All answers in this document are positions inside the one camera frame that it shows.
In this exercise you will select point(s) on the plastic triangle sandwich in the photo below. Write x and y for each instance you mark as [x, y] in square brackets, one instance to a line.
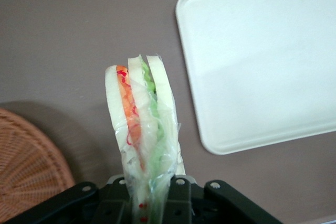
[126, 108]

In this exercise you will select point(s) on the cream plastic serving tray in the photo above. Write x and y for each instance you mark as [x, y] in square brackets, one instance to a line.
[262, 64]

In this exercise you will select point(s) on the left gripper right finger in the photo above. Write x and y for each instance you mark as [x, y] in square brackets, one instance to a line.
[179, 203]

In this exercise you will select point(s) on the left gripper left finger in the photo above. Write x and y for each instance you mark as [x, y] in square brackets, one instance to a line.
[113, 203]

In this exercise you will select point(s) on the round brown wicker basket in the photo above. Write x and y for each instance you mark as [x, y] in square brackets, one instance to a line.
[26, 161]

